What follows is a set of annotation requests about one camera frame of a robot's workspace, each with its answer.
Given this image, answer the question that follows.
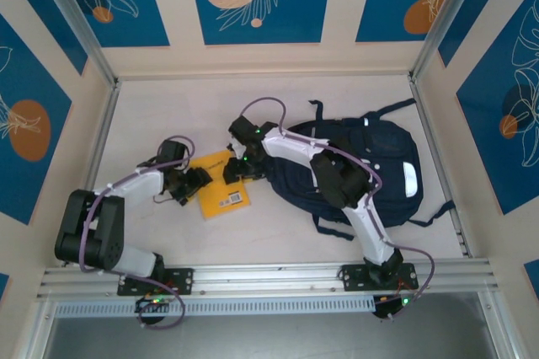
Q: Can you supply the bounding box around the navy blue backpack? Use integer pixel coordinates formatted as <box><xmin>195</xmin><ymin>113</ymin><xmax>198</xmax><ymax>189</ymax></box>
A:
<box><xmin>263</xmin><ymin>97</ymin><xmax>458</xmax><ymax>242</ymax></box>

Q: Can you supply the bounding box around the yellow book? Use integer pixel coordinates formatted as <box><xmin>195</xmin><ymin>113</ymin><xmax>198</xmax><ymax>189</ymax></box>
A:
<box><xmin>187</xmin><ymin>148</ymin><xmax>253</xmax><ymax>221</ymax></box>

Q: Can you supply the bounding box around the blue panel orange oval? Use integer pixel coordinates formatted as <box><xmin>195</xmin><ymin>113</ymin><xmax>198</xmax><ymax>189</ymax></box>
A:
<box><xmin>0</xmin><ymin>13</ymin><xmax>73</xmax><ymax>226</ymax></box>

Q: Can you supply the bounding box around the blue panel small orange dot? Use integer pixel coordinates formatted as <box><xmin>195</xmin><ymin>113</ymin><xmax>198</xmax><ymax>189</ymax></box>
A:
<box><xmin>52</xmin><ymin>0</ymin><xmax>171</xmax><ymax>49</ymax></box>

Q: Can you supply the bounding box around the left aluminium frame post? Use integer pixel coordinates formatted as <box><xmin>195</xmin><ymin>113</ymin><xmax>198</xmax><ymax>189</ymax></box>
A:
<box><xmin>29</xmin><ymin>0</ymin><xmax>121</xmax><ymax>88</ymax></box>

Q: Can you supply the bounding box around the aluminium frame post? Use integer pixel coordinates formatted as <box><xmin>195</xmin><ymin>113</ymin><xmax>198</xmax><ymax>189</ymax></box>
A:
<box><xmin>29</xmin><ymin>0</ymin><xmax>121</xmax><ymax>88</ymax></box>
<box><xmin>408</xmin><ymin>0</ymin><xmax>520</xmax><ymax>84</ymax></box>

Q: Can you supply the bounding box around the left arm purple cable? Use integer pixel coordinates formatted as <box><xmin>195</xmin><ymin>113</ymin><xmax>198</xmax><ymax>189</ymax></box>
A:
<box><xmin>78</xmin><ymin>136</ymin><xmax>197</xmax><ymax>331</ymax></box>

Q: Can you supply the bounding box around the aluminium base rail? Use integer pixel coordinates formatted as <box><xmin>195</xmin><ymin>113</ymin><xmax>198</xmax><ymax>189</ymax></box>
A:
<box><xmin>35</xmin><ymin>258</ymin><xmax>500</xmax><ymax>302</ymax></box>

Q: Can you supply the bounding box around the right black mount plate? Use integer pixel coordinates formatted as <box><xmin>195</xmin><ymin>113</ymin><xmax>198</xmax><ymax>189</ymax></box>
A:
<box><xmin>340</xmin><ymin>262</ymin><xmax>419</xmax><ymax>292</ymax></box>

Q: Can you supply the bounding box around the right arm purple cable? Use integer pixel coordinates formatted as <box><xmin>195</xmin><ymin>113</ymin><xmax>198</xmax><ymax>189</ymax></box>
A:
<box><xmin>238</xmin><ymin>96</ymin><xmax>437</xmax><ymax>323</ymax></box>

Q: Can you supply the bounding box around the blue panel large beige circle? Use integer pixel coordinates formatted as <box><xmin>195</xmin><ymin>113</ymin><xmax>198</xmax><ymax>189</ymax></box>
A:
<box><xmin>186</xmin><ymin>0</ymin><xmax>337</xmax><ymax>46</ymax></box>

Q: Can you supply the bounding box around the left aluminium side rail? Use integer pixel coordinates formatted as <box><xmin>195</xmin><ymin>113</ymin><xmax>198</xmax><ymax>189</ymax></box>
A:
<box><xmin>62</xmin><ymin>80</ymin><xmax>122</xmax><ymax>267</ymax></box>

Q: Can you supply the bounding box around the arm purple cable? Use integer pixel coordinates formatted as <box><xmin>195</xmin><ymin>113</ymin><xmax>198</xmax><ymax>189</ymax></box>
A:
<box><xmin>78</xmin><ymin>136</ymin><xmax>197</xmax><ymax>331</ymax></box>
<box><xmin>238</xmin><ymin>96</ymin><xmax>437</xmax><ymax>323</ymax></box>

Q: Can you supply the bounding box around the left black mount plate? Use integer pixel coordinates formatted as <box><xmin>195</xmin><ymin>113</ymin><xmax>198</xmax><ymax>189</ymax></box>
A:
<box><xmin>116</xmin><ymin>266</ymin><xmax>195</xmax><ymax>297</ymax></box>

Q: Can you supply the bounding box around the small circuit board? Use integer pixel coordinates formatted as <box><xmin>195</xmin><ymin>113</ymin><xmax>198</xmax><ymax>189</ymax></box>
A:
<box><xmin>373</xmin><ymin>293</ymin><xmax>422</xmax><ymax>321</ymax></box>
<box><xmin>135</xmin><ymin>296</ymin><xmax>170</xmax><ymax>314</ymax></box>

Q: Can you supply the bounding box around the black mount plate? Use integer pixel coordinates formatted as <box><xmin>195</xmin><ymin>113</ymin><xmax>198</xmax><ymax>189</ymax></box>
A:
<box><xmin>340</xmin><ymin>262</ymin><xmax>419</xmax><ymax>292</ymax></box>
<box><xmin>116</xmin><ymin>266</ymin><xmax>195</xmax><ymax>297</ymax></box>

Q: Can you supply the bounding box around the aluminium side rail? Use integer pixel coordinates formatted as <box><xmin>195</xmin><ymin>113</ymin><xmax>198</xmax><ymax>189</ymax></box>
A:
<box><xmin>62</xmin><ymin>80</ymin><xmax>122</xmax><ymax>267</ymax></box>
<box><xmin>407</xmin><ymin>73</ymin><xmax>472</xmax><ymax>258</ymax></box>

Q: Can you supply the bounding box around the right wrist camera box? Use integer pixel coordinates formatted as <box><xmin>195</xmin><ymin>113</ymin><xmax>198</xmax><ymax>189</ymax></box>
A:
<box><xmin>227</xmin><ymin>135</ymin><xmax>246</xmax><ymax>162</ymax></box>

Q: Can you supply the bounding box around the right aluminium side rail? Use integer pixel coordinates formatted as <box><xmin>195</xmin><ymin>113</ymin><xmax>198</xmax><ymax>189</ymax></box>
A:
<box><xmin>407</xmin><ymin>73</ymin><xmax>472</xmax><ymax>258</ymax></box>

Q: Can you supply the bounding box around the right aluminium frame post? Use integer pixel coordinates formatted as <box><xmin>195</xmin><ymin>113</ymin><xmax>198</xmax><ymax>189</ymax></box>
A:
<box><xmin>408</xmin><ymin>0</ymin><xmax>520</xmax><ymax>84</ymax></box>

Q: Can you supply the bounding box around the grey slotted cable duct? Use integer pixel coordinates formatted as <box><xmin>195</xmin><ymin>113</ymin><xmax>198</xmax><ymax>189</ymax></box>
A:
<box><xmin>53</xmin><ymin>294</ymin><xmax>376</xmax><ymax>319</ymax></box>

